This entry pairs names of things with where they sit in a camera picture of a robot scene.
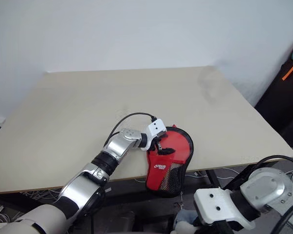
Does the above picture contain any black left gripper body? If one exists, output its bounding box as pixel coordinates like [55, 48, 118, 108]
[148, 133, 167, 155]

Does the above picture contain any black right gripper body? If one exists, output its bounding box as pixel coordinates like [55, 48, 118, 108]
[197, 220, 238, 234]

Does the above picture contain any red black mesh pouch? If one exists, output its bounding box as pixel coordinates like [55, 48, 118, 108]
[145, 124, 195, 198]

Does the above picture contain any blue white plush charm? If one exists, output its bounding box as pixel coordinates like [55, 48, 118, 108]
[173, 209, 201, 234]

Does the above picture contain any black fabric chair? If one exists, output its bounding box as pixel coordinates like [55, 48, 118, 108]
[254, 58, 293, 148]

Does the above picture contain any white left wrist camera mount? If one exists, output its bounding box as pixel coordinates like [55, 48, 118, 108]
[140, 118, 168, 151]

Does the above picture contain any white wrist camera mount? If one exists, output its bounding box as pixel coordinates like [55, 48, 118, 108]
[140, 118, 168, 151]
[194, 187, 256, 231]

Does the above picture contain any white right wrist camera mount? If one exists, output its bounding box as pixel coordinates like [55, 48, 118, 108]
[194, 187, 256, 231]

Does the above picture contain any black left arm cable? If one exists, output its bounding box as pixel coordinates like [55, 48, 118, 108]
[104, 112, 157, 148]

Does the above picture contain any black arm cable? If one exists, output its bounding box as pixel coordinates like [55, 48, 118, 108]
[104, 112, 157, 148]
[253, 155, 293, 234]

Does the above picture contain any black metal table frame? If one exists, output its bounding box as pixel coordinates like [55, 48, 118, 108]
[205, 165, 257, 191]

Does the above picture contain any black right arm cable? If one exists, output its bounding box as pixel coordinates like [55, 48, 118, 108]
[253, 155, 293, 234]

